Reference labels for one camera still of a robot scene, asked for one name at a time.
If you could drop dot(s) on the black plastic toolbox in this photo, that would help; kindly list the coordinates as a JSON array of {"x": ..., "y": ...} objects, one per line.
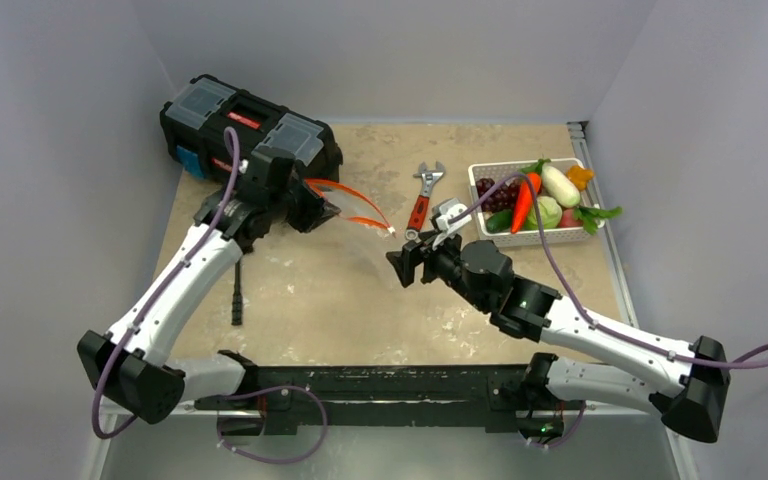
[{"x": 194, "y": 122}]

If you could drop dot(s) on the clear zip top bag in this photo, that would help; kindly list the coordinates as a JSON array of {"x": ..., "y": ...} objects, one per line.
[{"x": 359, "y": 224}]

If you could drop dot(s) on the orange toy carrot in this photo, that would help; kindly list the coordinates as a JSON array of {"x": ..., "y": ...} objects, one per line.
[{"x": 531, "y": 183}]

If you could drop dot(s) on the orange toy pepper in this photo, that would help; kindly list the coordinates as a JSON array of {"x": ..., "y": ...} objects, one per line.
[{"x": 580, "y": 177}]

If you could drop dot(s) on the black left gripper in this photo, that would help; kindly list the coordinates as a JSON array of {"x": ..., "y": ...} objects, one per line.
[{"x": 317, "y": 212}]

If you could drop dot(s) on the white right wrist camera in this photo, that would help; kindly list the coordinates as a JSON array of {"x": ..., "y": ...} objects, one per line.
[{"x": 449, "y": 216}]

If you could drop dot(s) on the purple toy grapes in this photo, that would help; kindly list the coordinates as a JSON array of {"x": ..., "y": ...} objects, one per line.
[{"x": 505, "y": 197}]

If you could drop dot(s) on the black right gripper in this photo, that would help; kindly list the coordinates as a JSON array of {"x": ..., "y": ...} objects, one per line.
[{"x": 414, "y": 263}]

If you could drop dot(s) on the red handled adjustable wrench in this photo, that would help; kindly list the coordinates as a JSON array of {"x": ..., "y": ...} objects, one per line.
[{"x": 428, "y": 177}]

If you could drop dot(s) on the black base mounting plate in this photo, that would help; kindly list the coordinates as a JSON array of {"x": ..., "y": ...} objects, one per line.
[{"x": 501, "y": 398}]

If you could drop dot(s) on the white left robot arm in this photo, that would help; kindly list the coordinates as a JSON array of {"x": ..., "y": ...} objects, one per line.
[{"x": 130, "y": 363}]

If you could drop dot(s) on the red toy peach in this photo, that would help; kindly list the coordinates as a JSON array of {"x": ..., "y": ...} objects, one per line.
[{"x": 570, "y": 219}]

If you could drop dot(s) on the green toy cabbage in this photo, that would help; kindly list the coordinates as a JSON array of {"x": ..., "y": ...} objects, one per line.
[{"x": 550, "y": 213}]

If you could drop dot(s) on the white toy radish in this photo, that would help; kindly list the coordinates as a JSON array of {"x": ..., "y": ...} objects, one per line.
[{"x": 557, "y": 185}]

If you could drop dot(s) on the black hammer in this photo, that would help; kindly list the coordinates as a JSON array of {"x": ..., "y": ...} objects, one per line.
[{"x": 237, "y": 304}]

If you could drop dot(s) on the green leafy toy vegetable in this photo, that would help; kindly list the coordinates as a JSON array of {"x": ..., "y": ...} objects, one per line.
[{"x": 592, "y": 218}]

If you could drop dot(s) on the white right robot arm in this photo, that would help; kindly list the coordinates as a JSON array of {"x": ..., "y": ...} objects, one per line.
[{"x": 683, "y": 383}]

